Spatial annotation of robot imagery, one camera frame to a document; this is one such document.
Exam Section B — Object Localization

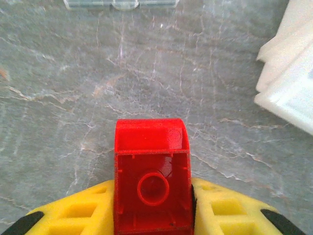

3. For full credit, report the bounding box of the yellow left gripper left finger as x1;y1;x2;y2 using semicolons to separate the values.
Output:
0;179;115;235

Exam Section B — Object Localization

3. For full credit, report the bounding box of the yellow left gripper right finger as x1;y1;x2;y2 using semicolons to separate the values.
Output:
191;177;308;235

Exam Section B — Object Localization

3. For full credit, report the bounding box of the red lego brick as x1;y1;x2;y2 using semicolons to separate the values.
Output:
112;118;195;235

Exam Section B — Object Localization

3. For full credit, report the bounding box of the white plastic container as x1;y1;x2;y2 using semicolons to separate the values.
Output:
253;0;313;137

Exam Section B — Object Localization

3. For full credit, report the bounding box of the small clear plastic box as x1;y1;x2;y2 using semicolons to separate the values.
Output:
63;0;178;11

